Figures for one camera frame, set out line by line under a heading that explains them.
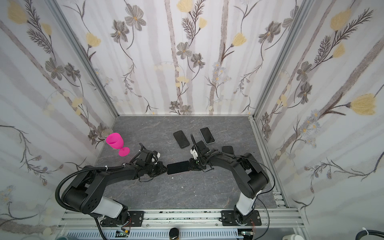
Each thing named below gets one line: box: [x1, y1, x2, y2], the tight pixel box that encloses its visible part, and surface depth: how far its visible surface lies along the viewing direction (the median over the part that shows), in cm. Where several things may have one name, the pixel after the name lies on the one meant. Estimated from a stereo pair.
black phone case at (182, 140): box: [173, 130, 190, 149], surface depth 109 cm
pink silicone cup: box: [106, 132, 130, 157], surface depth 92 cm
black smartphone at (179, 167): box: [167, 160, 190, 175], surface depth 92 cm
